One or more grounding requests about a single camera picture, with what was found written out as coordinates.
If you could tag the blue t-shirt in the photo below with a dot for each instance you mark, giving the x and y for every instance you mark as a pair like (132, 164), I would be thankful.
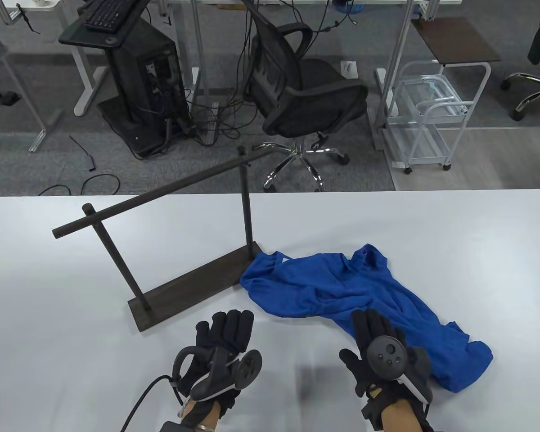
(342, 288)

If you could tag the white desk leg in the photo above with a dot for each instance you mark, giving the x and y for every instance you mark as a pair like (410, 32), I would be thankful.
(87, 85)

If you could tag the dark wooden desktop rack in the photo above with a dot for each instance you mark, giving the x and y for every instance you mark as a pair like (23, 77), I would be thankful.
(184, 288)

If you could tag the black mesh office chair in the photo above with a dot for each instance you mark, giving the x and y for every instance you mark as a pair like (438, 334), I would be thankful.
(315, 99)

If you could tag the person's left hand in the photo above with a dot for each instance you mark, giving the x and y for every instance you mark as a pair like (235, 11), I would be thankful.
(227, 330)

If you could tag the black white hand controller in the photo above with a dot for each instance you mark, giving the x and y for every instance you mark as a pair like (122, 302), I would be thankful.
(247, 366)
(387, 353)

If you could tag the black computer tower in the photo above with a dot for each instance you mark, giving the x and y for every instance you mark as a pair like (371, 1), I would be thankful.
(135, 67)

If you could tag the person's right hand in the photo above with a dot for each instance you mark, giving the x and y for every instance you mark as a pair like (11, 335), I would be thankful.
(366, 326)

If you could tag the black dumbbell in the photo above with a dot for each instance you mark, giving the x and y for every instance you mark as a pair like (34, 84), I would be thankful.
(10, 97)

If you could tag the white floor outlet plate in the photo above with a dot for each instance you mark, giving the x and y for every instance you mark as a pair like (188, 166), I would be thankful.
(349, 69)

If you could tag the grey power strip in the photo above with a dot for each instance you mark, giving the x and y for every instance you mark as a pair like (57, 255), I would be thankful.
(211, 126)

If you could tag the white desktop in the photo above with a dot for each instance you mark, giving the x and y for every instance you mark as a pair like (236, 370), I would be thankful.
(432, 234)

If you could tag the black keyboard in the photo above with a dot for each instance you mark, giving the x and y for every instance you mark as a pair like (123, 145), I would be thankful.
(105, 13)

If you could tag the brown side table top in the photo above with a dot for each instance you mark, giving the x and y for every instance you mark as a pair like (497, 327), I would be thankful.
(459, 40)

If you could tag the aluminium frame post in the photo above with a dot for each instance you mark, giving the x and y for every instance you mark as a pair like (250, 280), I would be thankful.
(393, 67)

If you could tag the black rolling computer stand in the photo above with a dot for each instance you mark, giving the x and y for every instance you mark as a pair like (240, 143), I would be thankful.
(94, 38)

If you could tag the chrome base office chair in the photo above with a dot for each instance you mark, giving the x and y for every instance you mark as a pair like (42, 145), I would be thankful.
(533, 85)

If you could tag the person's right forearm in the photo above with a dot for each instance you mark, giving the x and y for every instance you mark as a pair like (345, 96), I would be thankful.
(400, 411)

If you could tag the aluminium frame stand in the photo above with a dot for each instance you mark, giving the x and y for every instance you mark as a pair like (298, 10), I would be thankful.
(27, 94)

